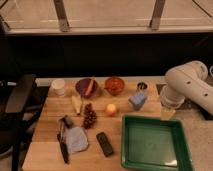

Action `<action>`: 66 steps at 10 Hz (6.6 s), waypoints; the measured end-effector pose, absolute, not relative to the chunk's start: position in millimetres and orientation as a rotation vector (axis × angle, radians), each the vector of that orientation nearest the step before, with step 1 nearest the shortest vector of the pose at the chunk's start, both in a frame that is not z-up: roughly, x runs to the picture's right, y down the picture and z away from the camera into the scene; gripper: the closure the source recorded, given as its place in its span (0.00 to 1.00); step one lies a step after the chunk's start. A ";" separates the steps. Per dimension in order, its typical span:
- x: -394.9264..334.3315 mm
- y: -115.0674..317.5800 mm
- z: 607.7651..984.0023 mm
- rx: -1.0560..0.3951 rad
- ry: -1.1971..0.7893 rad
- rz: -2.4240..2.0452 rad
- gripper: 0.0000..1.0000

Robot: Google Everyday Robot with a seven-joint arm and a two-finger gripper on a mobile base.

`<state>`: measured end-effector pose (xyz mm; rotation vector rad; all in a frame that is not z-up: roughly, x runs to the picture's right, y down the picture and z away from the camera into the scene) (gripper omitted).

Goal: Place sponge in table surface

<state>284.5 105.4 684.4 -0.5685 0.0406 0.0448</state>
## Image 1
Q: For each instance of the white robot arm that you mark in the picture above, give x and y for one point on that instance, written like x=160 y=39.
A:
x=187 y=81

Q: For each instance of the orange bowl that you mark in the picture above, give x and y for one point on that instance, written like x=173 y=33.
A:
x=114 y=85

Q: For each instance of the orange carrot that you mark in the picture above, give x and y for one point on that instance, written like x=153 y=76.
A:
x=89 y=88

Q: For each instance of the purple bowl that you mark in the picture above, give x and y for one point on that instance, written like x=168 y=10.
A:
x=81 y=87

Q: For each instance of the orange fruit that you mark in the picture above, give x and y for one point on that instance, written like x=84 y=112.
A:
x=111 y=110

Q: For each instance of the brown grape bunch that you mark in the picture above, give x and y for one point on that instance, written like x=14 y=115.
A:
x=90 y=116

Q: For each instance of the small metal cup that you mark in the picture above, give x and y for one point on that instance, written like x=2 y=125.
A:
x=141 y=86

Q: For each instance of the white cup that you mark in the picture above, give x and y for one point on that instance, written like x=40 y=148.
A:
x=58 y=86

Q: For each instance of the wooden cutting board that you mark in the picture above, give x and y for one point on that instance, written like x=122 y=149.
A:
x=44 y=151

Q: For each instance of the black rectangular block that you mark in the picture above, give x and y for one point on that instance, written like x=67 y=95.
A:
x=104 y=144

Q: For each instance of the black brush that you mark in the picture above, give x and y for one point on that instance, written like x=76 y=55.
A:
x=67 y=121

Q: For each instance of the grey blue cloth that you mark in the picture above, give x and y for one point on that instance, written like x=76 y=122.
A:
x=76 y=140

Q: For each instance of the green plastic tray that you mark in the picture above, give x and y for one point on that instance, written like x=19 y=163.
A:
x=149 y=144

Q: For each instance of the black chair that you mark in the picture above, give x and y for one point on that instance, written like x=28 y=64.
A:
x=20 y=107

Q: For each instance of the black handled knife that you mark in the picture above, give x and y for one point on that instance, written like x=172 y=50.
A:
x=62 y=143

